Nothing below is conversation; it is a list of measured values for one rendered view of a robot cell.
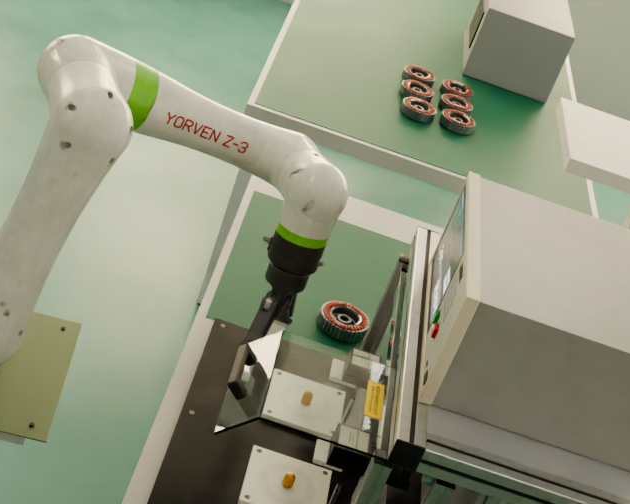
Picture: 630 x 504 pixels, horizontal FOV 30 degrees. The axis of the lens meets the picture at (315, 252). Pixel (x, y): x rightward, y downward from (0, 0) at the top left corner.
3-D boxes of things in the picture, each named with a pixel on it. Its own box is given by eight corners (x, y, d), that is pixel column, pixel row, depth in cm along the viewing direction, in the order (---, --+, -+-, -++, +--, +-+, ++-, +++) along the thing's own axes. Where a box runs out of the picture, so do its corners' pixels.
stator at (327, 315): (311, 331, 258) (317, 317, 256) (322, 306, 267) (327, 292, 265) (360, 350, 257) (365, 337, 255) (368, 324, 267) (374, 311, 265)
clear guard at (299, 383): (213, 434, 180) (223, 404, 177) (241, 346, 201) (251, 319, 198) (416, 502, 181) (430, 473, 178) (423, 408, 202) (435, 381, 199)
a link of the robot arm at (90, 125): (-67, 373, 189) (76, 95, 169) (-73, 311, 202) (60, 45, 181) (10, 390, 196) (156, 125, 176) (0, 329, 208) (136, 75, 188)
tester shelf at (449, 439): (386, 462, 177) (396, 439, 174) (410, 244, 236) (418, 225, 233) (663, 555, 179) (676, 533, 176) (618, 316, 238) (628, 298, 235)
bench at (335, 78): (182, 307, 383) (247, 102, 346) (271, 96, 543) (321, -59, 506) (503, 416, 388) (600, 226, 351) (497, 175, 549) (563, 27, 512)
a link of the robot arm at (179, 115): (135, 142, 195) (166, 83, 192) (119, 115, 205) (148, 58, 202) (310, 211, 215) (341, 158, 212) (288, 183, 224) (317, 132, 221)
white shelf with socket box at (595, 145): (492, 320, 286) (570, 157, 263) (491, 246, 318) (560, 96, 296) (628, 366, 288) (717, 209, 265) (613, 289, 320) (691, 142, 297)
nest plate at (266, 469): (237, 504, 203) (239, 499, 202) (252, 449, 216) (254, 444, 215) (320, 531, 204) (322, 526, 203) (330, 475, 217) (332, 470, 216)
